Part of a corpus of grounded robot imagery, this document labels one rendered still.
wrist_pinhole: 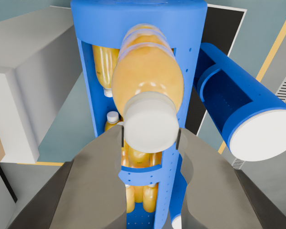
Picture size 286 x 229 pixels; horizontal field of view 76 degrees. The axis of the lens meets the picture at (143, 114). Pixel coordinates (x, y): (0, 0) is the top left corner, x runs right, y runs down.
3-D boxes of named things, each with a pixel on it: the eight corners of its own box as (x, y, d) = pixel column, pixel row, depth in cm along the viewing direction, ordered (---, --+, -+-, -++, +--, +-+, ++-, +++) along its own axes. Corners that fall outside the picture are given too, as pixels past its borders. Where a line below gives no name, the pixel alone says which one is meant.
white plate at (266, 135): (314, 104, 64) (312, 102, 65) (234, 117, 67) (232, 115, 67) (291, 156, 81) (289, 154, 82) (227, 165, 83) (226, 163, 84)
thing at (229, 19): (144, 145, 219) (144, 154, 207) (170, -3, 132) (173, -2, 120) (186, 147, 224) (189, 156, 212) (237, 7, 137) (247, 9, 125)
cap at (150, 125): (163, 86, 13) (166, 99, 11) (182, 125, 15) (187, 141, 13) (114, 107, 14) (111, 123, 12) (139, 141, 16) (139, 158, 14)
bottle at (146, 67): (155, 13, 26) (176, 56, 11) (173, 57, 30) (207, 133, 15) (113, 37, 28) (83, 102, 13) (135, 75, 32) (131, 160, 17)
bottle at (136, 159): (129, 169, 68) (127, 131, 57) (148, 168, 68) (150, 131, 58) (129, 186, 62) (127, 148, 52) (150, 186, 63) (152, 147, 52)
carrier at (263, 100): (220, 38, 136) (181, 46, 138) (313, 102, 65) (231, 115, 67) (218, 74, 153) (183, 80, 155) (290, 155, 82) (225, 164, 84)
